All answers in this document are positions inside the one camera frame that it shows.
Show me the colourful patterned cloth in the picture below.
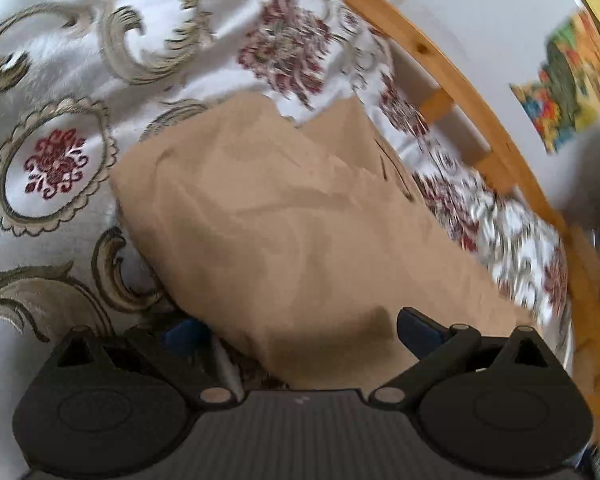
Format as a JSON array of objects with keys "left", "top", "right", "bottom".
[{"left": 509, "top": 9, "right": 600, "bottom": 155}]

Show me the white floral satin bedspread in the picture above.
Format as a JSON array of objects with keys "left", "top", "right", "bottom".
[{"left": 0, "top": 0, "right": 576, "bottom": 471}]

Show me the brown paper bag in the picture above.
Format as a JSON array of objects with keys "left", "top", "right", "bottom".
[{"left": 109, "top": 92, "right": 537, "bottom": 392}]

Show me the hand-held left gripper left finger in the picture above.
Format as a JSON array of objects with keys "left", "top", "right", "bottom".
[{"left": 53, "top": 320, "right": 241, "bottom": 407}]

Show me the wooden bed frame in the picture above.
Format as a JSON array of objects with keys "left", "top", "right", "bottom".
[{"left": 292, "top": 0, "right": 600, "bottom": 461}]

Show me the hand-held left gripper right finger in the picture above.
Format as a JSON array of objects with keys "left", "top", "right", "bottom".
[{"left": 369, "top": 306, "right": 566, "bottom": 409}]

